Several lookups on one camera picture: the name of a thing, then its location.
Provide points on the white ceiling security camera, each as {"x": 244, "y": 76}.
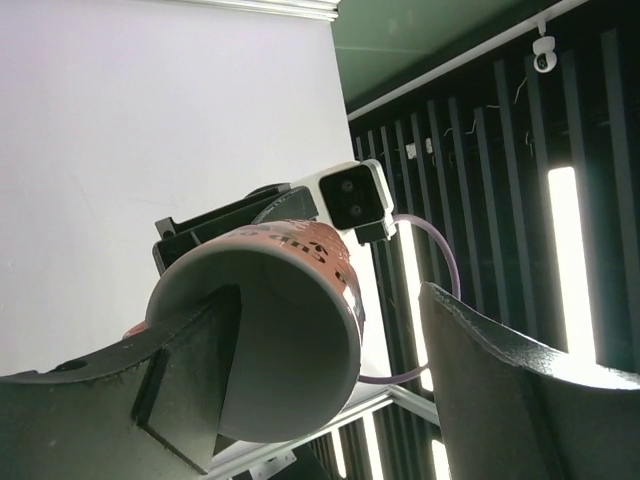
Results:
{"x": 543, "y": 48}

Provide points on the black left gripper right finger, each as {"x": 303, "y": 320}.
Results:
{"x": 511, "y": 407}

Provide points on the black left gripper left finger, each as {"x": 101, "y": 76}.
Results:
{"x": 146, "y": 407}

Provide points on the terracotta ceramic mug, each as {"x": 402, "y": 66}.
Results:
{"x": 298, "y": 353}

